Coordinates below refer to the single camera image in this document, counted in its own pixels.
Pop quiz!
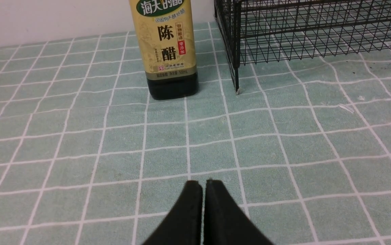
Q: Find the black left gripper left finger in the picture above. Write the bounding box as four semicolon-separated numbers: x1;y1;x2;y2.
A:
143;180;203;245

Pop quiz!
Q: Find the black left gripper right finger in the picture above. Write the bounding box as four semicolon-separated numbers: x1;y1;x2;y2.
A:
203;179;273;245

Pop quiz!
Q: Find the vinegar bottle beige label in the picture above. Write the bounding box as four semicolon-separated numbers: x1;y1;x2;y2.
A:
129;0;199;100

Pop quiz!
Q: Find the green checked tablecloth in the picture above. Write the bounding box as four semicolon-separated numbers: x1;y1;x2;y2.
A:
0;23;391;245

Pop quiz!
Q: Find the black wire shelf rack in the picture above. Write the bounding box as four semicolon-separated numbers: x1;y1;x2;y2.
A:
213;0;391;94

